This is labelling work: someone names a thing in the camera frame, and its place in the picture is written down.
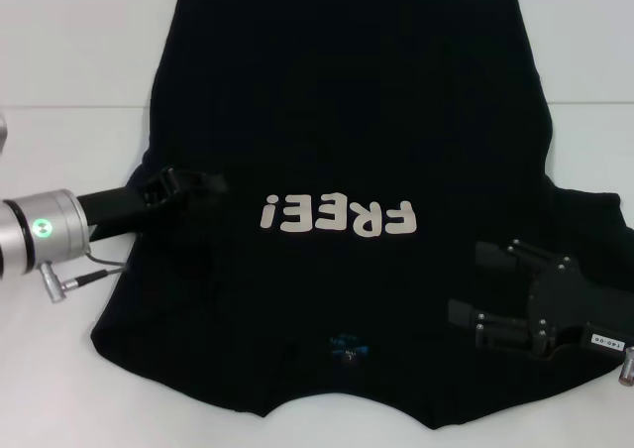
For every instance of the black shirt with FREE print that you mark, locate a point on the black shirt with FREE print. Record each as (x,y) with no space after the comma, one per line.
(317,96)

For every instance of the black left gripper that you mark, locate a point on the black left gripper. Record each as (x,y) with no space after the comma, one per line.
(119,210)

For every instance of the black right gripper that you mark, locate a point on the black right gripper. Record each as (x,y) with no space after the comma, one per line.
(564,304)

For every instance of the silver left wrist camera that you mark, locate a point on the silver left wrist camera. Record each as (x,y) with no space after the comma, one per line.
(2,133)

